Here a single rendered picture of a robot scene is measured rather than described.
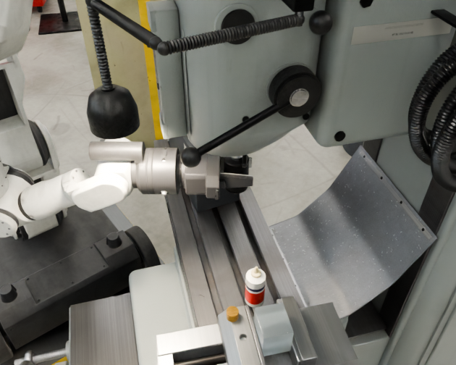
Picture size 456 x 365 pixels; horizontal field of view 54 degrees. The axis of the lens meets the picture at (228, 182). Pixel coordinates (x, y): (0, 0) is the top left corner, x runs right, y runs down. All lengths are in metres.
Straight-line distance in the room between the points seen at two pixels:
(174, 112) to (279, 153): 2.25
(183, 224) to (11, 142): 0.50
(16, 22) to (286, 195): 2.02
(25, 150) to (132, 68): 1.39
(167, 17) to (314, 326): 0.60
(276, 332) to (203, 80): 0.42
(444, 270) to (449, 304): 0.12
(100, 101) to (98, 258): 1.00
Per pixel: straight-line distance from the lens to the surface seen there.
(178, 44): 0.47
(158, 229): 2.46
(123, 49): 2.57
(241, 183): 0.83
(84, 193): 0.85
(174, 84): 0.70
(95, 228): 1.72
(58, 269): 1.60
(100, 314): 1.26
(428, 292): 1.10
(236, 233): 1.11
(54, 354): 1.48
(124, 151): 0.82
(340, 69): 0.66
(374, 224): 1.08
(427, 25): 0.70
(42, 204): 0.95
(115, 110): 0.64
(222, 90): 0.63
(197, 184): 0.82
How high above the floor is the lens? 1.77
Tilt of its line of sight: 41 degrees down
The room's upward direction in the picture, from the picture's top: straight up
